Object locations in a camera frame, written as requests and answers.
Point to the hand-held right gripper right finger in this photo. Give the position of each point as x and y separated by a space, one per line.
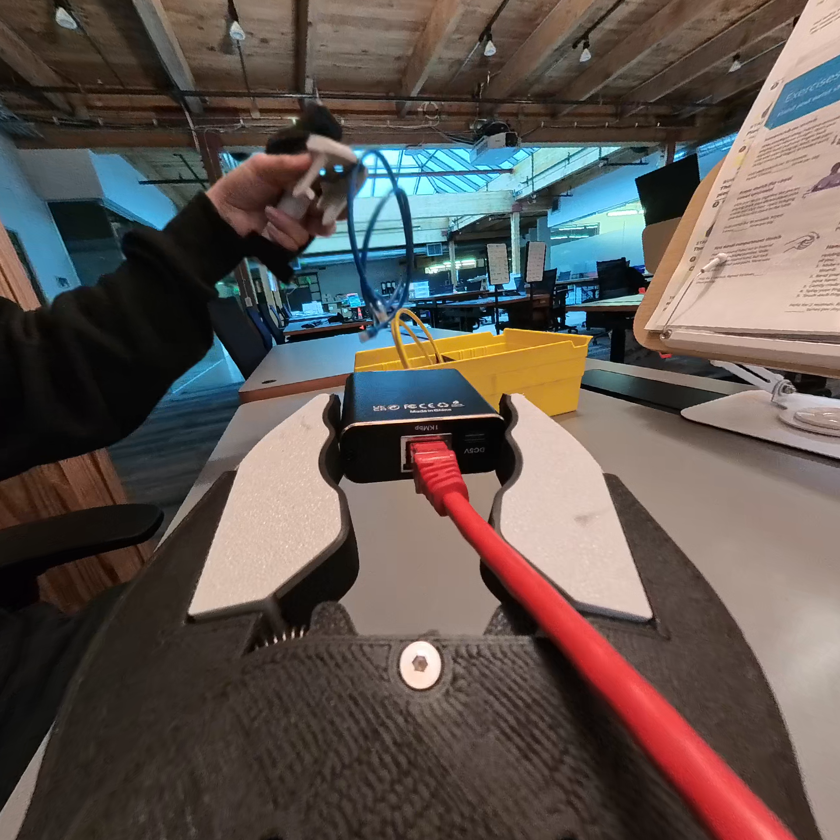
564 518

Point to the grey desk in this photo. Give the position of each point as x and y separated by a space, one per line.
722 525

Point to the black monitor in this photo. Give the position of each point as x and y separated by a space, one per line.
668 187

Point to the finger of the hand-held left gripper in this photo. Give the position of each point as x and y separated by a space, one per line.
331 149

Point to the white standing board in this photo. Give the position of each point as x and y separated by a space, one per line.
497 264
536 261

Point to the brown edged grey table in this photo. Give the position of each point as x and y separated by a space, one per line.
308 361

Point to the person's left forearm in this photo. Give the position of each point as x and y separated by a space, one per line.
118 341

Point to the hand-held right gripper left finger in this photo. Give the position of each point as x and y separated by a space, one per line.
269 518

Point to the yellow storage bin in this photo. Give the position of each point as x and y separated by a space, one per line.
525 374

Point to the black office chair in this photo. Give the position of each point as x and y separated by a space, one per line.
239 334

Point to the black network splitter box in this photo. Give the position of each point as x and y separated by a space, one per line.
407 394

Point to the black chair armrest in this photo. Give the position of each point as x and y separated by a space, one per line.
79 535

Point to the ceiling projector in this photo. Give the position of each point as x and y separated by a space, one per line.
495 144

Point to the cardboard box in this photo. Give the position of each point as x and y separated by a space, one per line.
661 246

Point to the wooden document stand with paper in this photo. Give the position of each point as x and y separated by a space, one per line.
754 229

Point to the person's left hand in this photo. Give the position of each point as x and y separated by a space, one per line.
249 197

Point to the wooden pillar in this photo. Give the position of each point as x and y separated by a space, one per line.
72 512

